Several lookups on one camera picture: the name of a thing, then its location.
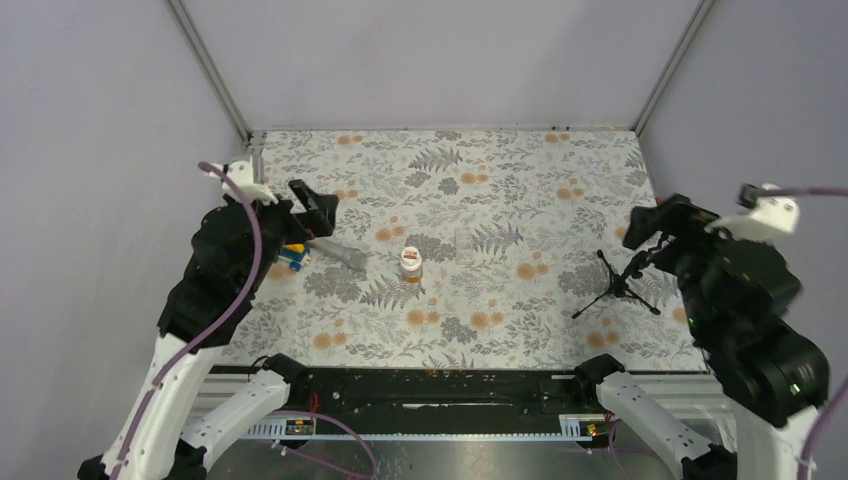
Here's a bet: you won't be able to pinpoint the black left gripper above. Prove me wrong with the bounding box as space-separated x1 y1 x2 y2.
229 178 340 292

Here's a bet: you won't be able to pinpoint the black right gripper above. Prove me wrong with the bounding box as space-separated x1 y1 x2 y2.
619 187 734 334

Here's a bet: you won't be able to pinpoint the white orange pill bottle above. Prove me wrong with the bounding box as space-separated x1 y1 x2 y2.
399 246 423 283

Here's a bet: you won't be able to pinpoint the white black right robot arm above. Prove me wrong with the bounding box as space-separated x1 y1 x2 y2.
281 184 847 479

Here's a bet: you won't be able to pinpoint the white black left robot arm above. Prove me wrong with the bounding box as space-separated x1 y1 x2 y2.
77 194 339 479

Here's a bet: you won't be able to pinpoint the yellow blue toy blocks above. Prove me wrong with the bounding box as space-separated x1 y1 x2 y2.
277 244 312 272

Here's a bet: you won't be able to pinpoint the grey cylindrical tool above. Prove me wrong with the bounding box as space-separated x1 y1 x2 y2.
306 238 368 271

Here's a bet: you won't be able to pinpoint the floral patterned table mat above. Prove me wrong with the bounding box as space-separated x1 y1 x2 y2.
221 131 704 371

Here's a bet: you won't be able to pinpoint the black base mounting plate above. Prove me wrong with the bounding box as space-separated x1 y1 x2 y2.
273 354 624 430

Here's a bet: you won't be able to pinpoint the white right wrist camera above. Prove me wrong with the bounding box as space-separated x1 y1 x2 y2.
705 183 800 242

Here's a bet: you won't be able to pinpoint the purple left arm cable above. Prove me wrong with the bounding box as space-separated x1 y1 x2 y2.
109 160 379 480

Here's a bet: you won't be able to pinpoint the slotted metal cable duct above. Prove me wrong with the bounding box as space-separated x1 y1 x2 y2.
240 414 609 442

